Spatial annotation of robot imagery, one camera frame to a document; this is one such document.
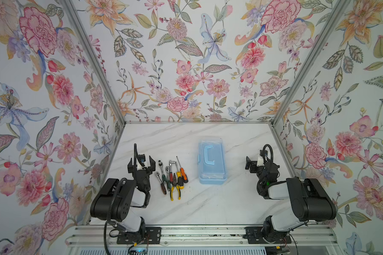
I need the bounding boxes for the yellow handle pliers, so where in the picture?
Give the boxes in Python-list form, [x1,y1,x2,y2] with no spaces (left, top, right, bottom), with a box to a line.
[170,173,181,201]

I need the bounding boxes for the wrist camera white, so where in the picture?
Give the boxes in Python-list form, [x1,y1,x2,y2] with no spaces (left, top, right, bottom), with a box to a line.
[256,150,268,167]
[137,154,146,168]

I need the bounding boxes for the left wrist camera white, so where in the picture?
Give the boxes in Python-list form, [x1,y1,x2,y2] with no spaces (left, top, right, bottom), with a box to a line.
[137,154,146,168]

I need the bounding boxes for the aluminium mounting rail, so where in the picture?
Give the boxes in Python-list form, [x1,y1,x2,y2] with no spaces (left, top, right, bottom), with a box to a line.
[66,224,339,248]

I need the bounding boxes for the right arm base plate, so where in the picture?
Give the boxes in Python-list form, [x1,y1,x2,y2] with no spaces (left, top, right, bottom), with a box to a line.
[243,226,292,245]

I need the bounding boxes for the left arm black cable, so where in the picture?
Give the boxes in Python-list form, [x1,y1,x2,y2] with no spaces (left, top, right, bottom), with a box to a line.
[103,143,138,255]

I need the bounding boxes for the orange black screwdriver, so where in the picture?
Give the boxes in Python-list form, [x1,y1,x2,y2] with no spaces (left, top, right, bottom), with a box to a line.
[176,157,188,183]

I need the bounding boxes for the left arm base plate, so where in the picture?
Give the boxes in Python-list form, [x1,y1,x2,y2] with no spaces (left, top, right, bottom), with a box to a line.
[117,227,162,245]

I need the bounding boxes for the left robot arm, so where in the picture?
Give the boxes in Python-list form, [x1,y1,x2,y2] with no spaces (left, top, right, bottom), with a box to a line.
[90,155,156,235]

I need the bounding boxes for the ratchet wrench dark red handle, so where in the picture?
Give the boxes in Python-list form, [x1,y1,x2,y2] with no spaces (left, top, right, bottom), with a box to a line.
[155,172,167,195]

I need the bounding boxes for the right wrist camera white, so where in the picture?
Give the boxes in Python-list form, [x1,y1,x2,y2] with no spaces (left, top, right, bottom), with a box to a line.
[256,150,268,167]

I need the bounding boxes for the blue transparent plastic toolbox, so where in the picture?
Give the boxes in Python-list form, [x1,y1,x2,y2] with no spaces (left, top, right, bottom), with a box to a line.
[198,137,228,185]

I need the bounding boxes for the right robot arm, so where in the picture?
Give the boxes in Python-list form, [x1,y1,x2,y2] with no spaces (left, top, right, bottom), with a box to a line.
[245,157,337,243]

